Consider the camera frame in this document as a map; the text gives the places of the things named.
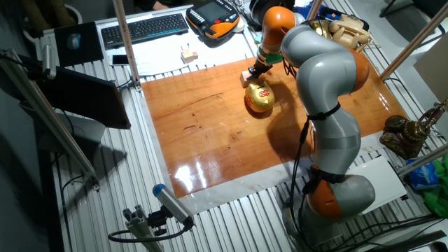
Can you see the orange and black teach pendant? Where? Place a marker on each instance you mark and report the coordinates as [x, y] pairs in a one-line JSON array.
[[211, 17]]

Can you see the glossy wooden board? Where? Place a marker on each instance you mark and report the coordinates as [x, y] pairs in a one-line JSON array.
[[210, 140]]

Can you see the blue cloth bag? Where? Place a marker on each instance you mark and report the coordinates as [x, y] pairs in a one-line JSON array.
[[302, 12]]

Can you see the golden piggy bank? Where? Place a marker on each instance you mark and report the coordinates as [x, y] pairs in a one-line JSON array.
[[259, 98]]

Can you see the silver camera with blue cap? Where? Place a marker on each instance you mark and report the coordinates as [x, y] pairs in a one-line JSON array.
[[171, 203]]

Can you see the grey aluminium profile mount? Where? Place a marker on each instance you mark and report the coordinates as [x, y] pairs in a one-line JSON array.
[[140, 227]]

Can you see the pale wooden cube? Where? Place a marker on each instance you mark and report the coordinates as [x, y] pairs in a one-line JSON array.
[[245, 80]]

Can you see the grey computer mouse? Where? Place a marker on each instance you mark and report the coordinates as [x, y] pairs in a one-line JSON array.
[[73, 41]]

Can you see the silver depth camera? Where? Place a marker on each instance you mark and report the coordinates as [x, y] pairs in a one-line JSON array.
[[49, 61]]

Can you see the beige cardboard panel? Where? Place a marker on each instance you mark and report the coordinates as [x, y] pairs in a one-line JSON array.
[[434, 66]]

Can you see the green cloth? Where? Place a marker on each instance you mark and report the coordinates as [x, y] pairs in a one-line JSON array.
[[437, 199]]

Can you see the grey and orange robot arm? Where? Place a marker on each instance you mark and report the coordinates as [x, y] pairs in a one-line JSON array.
[[322, 70]]

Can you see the black mouse pad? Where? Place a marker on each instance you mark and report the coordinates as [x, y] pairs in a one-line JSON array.
[[78, 52]]

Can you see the white printed paper sheet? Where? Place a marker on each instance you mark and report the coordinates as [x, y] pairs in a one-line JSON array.
[[161, 52]]

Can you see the upright aluminium frame post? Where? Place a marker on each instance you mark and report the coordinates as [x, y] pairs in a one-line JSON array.
[[126, 42]]

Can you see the blue tissue packet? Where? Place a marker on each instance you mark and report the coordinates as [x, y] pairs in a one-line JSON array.
[[423, 175]]

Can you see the slanted aluminium frame bar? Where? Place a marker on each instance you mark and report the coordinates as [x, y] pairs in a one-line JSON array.
[[423, 159], [45, 115], [416, 40], [314, 8]]

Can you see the white round object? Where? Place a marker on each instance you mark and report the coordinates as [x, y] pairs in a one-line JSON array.
[[239, 26]]

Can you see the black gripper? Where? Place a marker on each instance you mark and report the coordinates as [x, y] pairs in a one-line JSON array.
[[263, 67]]

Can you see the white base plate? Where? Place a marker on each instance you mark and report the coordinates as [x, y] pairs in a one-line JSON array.
[[385, 182]]

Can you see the black smartphone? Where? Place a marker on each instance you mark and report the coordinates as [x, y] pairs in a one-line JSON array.
[[120, 59]]

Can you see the person's bare hand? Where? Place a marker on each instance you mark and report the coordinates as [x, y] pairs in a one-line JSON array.
[[161, 5]]

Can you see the black flat monitor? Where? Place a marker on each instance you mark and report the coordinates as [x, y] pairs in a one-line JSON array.
[[87, 98]]

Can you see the black computer keyboard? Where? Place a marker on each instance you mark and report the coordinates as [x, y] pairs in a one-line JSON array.
[[145, 29]]

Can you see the beige vintage telephone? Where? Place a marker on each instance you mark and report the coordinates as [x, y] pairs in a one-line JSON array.
[[344, 33]]

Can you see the black office chair base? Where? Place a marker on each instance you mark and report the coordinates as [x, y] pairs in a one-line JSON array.
[[413, 7]]

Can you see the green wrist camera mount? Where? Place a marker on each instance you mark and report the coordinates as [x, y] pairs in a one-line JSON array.
[[274, 59]]

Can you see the small wooden block puzzle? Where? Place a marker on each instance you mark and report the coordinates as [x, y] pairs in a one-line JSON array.
[[189, 56]]

